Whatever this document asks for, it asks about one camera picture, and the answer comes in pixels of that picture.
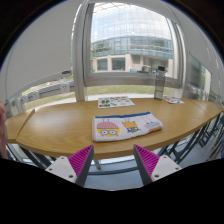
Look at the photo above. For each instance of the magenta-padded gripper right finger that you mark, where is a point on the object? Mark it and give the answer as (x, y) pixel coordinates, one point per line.
(163, 167)

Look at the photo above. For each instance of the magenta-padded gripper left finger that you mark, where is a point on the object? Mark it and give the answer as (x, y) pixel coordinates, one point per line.
(63, 168)

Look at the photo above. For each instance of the white cartoon-print towel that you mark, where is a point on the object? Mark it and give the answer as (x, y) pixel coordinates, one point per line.
(126, 128)

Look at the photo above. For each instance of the small colourful sticker sheet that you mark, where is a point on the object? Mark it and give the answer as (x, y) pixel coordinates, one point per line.
(173, 100)

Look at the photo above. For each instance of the person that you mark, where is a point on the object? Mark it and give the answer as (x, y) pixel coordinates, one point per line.
(2, 130)

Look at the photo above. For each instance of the large colourful sticker sheet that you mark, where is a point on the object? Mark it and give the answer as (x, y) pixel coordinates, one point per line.
(115, 102)

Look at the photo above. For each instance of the clear water bottle black cap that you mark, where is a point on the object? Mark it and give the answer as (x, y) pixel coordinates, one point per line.
(159, 85)

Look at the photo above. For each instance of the grey framed window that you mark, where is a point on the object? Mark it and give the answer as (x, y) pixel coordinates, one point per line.
(116, 79)

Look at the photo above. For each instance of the white wall trunking with sockets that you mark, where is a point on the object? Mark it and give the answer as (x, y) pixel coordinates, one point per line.
(50, 90)
(200, 91)

